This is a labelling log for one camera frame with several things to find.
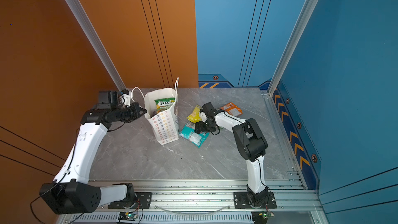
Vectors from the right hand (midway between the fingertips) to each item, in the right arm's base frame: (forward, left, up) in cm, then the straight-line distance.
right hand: (199, 130), depth 97 cm
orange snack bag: (+16, -22, +1) cm, 28 cm away
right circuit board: (-44, -29, -3) cm, 53 cm away
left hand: (-3, +25, +25) cm, 36 cm away
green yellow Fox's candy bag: (+8, +22, +15) cm, 28 cm away
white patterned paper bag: (-6, +17, +18) cm, 25 cm away
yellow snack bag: (+9, +3, +2) cm, 10 cm away
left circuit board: (-44, +32, -3) cm, 54 cm away
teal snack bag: (-3, +6, +2) cm, 7 cm away
